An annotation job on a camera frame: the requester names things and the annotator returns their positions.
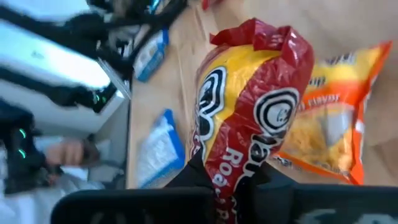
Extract person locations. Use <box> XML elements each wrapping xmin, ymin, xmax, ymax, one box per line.
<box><xmin>0</xmin><ymin>136</ymin><xmax>105</xmax><ymax>224</ymax></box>

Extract red Maruchan noodle pack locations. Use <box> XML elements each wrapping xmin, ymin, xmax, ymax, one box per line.
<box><xmin>201</xmin><ymin>0</ymin><xmax>224</xmax><ymax>11</ymax></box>
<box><xmin>186</xmin><ymin>17</ymin><xmax>315</xmax><ymax>224</ymax></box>

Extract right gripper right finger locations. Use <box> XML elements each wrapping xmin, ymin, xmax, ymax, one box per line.
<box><xmin>233</xmin><ymin>160</ymin><xmax>296</xmax><ymax>200</ymax></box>

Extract blue Maruchan noodle pack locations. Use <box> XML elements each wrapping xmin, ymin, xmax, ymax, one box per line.
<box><xmin>133</xmin><ymin>27</ymin><xmax>170</xmax><ymax>83</ymax></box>
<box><xmin>136</xmin><ymin>108</ymin><xmax>187</xmax><ymax>190</ymax></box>

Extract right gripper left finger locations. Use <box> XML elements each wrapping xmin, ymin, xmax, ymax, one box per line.
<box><xmin>164</xmin><ymin>151</ymin><xmax>217</xmax><ymax>200</ymax></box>

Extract orange Maruchan noodle pack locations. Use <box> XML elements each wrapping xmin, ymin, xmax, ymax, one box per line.
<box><xmin>273</xmin><ymin>40</ymin><xmax>393</xmax><ymax>186</ymax></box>

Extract person's hand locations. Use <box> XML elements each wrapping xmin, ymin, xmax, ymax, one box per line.
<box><xmin>45</xmin><ymin>139</ymin><xmax>101</xmax><ymax>167</ymax></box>

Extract silver aluminium bracket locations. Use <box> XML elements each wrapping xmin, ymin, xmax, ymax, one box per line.
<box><xmin>0</xmin><ymin>18</ymin><xmax>126</xmax><ymax>138</ymax></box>

